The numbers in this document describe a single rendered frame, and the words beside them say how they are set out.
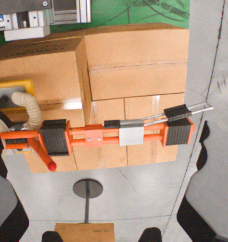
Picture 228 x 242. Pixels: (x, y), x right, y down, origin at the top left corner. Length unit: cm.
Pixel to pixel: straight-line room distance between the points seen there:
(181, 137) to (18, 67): 61
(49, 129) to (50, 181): 209
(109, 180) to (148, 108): 144
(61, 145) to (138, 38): 76
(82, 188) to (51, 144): 204
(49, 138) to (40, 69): 30
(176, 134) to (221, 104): 168
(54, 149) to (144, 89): 77
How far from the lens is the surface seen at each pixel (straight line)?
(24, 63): 76
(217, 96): 213
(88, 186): 254
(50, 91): 77
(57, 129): 52
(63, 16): 142
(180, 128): 55
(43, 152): 51
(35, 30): 67
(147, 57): 114
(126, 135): 53
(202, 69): 193
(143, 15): 166
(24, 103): 60
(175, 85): 125
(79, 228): 208
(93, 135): 53
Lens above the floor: 163
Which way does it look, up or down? 58 degrees down
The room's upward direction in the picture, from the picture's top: 174 degrees clockwise
